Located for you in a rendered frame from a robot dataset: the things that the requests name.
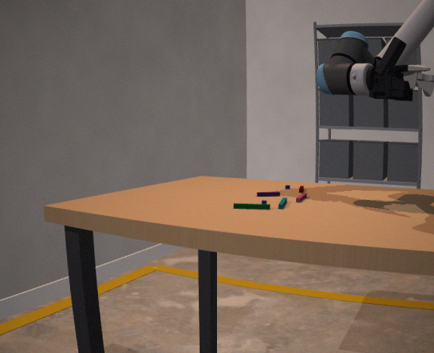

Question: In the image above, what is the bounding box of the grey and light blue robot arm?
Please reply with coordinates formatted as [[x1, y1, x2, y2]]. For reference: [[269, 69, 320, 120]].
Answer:
[[316, 0, 434, 96]]

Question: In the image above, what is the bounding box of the turquoise rod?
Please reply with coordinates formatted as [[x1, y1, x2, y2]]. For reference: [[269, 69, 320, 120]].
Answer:
[[278, 198, 287, 209]]

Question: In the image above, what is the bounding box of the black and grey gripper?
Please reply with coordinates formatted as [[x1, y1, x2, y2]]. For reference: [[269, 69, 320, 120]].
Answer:
[[366, 65, 434, 101]]

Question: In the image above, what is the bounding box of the purple rod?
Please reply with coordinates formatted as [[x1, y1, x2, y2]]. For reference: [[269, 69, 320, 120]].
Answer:
[[257, 192, 280, 197]]

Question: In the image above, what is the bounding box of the green rod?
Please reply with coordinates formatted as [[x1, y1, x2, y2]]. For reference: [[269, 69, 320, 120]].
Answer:
[[234, 203, 270, 210]]

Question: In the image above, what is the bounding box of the pink rod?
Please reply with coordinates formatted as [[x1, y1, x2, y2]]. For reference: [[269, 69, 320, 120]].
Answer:
[[296, 193, 307, 202]]

